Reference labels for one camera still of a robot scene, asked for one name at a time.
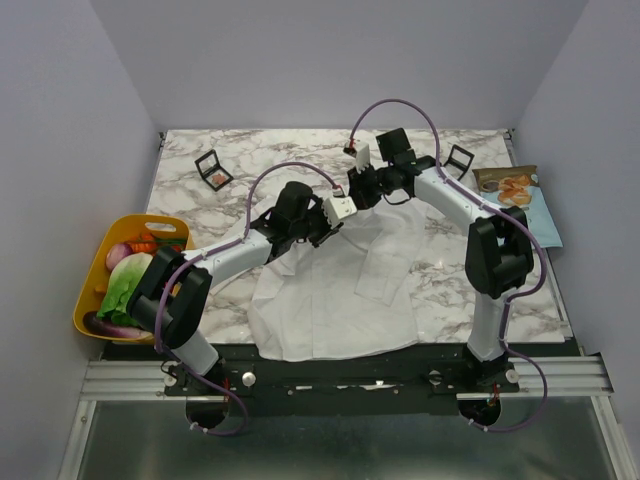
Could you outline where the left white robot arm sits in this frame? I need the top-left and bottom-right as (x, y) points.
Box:
(126, 181), (357, 395)

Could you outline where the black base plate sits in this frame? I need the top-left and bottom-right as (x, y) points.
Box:
(102, 341), (536, 417)

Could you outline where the aluminium rail frame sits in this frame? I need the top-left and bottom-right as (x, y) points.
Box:
(58, 356), (639, 479)

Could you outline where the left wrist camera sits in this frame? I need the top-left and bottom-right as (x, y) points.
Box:
(322, 196), (358, 226)

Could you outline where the orange toy carrot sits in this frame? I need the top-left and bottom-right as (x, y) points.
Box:
(126, 233), (158, 254)

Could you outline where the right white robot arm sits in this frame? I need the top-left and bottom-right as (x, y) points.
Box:
(344, 128), (534, 392)

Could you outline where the blue chips bag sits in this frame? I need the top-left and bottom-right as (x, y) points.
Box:
(473, 165), (563, 249)

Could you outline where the purple toy onion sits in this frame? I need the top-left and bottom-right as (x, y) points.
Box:
(105, 243), (133, 271)

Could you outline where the purple toy eggplant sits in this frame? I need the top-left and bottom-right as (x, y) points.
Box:
(83, 312), (152, 341)

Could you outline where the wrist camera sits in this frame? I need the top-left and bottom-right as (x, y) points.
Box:
(322, 196), (358, 226)
(343, 139), (371, 173)

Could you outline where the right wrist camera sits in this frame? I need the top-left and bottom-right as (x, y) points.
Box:
(343, 139), (371, 173)

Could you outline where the left black frame stand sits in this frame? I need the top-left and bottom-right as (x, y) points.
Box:
(194, 149), (234, 192)

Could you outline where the green toy lettuce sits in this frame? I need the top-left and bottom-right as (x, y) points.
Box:
(97, 253), (153, 327)

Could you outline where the yellow plastic basket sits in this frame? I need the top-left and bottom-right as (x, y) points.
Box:
(72, 214), (194, 344)

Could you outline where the white button shirt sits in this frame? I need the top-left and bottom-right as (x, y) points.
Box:
(248, 200), (427, 362)

